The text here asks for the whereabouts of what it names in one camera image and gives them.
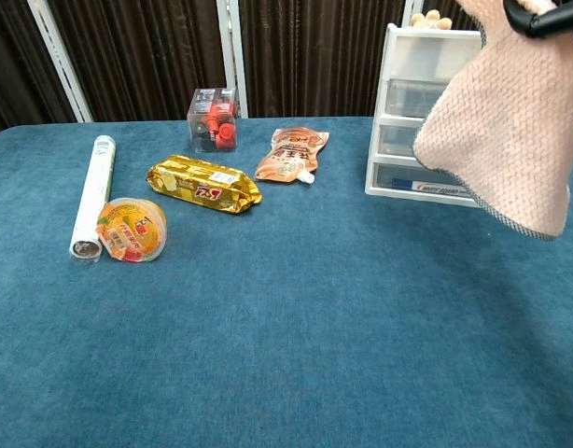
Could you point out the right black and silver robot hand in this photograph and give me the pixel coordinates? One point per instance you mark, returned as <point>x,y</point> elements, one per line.
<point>562,21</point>

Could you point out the white cloth with grey hem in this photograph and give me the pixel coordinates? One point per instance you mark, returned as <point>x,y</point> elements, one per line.
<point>506,130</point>

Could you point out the wooden bead bear toy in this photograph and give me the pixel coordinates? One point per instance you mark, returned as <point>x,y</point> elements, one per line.
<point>429,19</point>

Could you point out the white plastic drawer organizer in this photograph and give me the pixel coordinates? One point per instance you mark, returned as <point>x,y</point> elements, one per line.
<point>403,107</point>

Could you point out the blue whiteboard marker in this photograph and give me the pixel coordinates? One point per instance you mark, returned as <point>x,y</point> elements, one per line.
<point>422,185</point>

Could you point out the orange spout pouch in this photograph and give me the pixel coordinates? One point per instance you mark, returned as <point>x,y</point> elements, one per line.
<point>291,156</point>

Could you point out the clear box with red caps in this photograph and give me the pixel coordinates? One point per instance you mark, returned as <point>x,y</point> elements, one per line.
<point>214,121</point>

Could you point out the gold biscuit packet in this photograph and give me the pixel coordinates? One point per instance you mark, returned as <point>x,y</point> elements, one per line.
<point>202,183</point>

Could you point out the blue table mat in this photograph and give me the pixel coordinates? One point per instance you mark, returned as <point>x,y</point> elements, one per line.
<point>277,303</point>

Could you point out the dark brown curtain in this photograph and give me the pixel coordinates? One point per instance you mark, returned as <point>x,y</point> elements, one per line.
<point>142,51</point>

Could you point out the orange jelly cup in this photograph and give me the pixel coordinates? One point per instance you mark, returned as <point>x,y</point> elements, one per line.
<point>132,228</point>

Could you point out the white paper-wrapped roll tube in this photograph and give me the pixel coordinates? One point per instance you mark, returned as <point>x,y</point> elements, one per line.
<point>94,196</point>

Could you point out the white metal frame post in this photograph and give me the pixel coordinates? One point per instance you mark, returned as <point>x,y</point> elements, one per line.
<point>60,60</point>
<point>233,56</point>
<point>411,11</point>

